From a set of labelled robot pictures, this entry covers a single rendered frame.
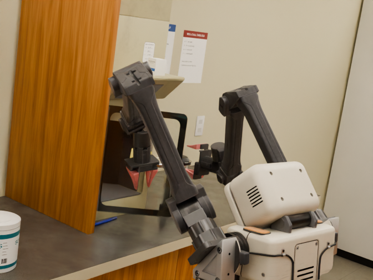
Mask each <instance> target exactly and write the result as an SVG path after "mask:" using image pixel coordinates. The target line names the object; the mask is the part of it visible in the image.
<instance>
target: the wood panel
mask: <svg viewBox="0 0 373 280"><path fill-rule="evenodd" d="M120 4H121V0H22V4H21V17H20V24H19V37H18V49H17V62H16V75H15V82H14V95H13V107H12V120H11V132H10V140H9V152H8V165H7V178H6V190H5V196H6V197H9V198H11V199H13V200H15V201H17V202H19V203H21V204H24V205H26V206H28V207H30V208H33V209H35V210H36V211H38V212H41V213H43V214H45V215H47V216H50V217H52V218H54V219H56V220H58V221H60V222H62V223H64V224H67V225H69V226H71V227H73V228H75V229H77V230H79V231H81V232H84V233H86V234H91V233H94V227H95V218H96V212H97V203H98V193H99V184H100V175H101V169H102V160H103V151H104V141H105V132H106V127H107V117H108V108H109V99H110V89H111V88H110V85H109V81H108V78H110V77H112V75H113V66H114V56H115V47H116V41H117V32H118V23H119V14H120Z"/></svg>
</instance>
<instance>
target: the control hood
mask: <svg viewBox="0 0 373 280"><path fill-rule="evenodd" d="M153 79H154V82H155V84H163V86H162V87H161V88H160V89H159V90H158V91H157V92H155V96H156V99H163V98H165V97H166V96H167V95H169V94H170V93H171V92H172V91H173V90H174V89H176V88H177V86H178V85H180V84H181V83H182V82H183V81H184V80H185V78H184V77H180V76H175V75H172V74H166V73H165V76H156V75H153ZM110 99H122V98H115V96H114V94H113V92H112V90H111V89H110Z"/></svg>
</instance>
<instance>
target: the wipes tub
mask: <svg viewBox="0 0 373 280"><path fill-rule="evenodd" d="M20 226H21V218H20V216H18V215H17V214H15V213H12V212H7V211H0V274H1V273H6V272H9V271H11V270H13V269H14V268H15V267H16V264H17V256H18V244H19V233H20Z"/></svg>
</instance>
